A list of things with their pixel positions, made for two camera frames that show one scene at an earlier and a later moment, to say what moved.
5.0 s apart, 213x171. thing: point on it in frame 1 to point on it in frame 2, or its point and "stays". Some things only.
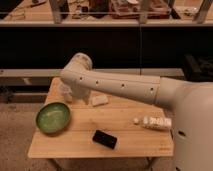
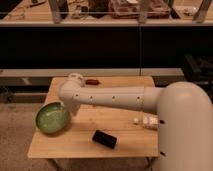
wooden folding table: x=107 y=126 stays
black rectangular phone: x=105 y=139 stays
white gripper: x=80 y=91 to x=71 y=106
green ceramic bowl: x=53 y=117 stays
